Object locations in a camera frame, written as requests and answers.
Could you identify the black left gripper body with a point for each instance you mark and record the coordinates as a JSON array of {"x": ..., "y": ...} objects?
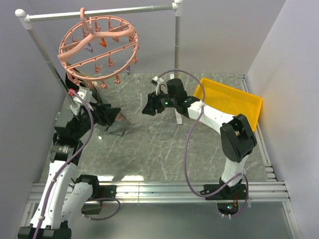
[{"x": 100, "y": 119}]

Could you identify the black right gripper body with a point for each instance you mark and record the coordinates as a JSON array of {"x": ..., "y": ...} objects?
[{"x": 165, "y": 101}]

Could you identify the grey striped boxer underwear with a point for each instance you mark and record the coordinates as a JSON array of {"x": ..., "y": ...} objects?
[{"x": 121, "y": 124}]

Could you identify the pink round clip hanger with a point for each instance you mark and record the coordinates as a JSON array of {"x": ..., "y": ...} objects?
[{"x": 103, "y": 66}]

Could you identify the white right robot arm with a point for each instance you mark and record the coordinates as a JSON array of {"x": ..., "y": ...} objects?
[{"x": 237, "y": 137}]

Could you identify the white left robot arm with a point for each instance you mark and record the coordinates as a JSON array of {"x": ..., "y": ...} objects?
[{"x": 57, "y": 210}]

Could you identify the black underwear white waistband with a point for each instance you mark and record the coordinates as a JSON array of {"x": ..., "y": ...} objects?
[{"x": 75, "y": 86}]

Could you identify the yellow plastic tray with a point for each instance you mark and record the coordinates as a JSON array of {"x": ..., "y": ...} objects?
[{"x": 230, "y": 100}]

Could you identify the silver clothes rack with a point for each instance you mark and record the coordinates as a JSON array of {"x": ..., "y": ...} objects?
[{"x": 97, "y": 24}]

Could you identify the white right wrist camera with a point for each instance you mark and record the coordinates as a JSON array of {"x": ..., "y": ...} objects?
[{"x": 157, "y": 81}]

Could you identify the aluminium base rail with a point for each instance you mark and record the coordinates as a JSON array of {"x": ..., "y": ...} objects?
[{"x": 167, "y": 192}]

